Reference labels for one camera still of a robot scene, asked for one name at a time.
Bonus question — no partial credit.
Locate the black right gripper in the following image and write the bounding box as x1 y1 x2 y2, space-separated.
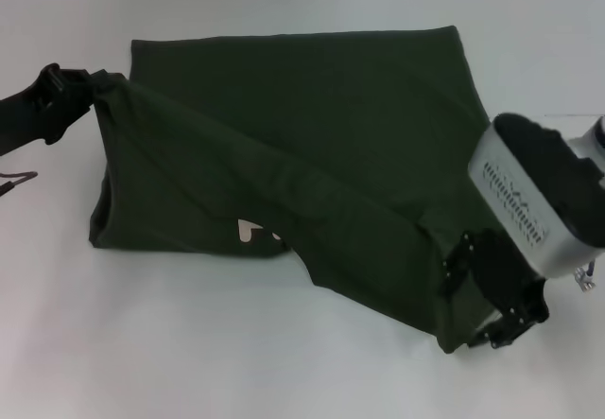
439 228 552 350

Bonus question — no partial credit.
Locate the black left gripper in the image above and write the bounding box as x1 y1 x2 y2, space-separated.
0 62 97 156

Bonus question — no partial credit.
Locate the dark green shirt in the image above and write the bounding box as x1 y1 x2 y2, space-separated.
87 25 549 355

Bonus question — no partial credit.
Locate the right arm cable with connector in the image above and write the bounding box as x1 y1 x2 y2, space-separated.
572 257 597 293

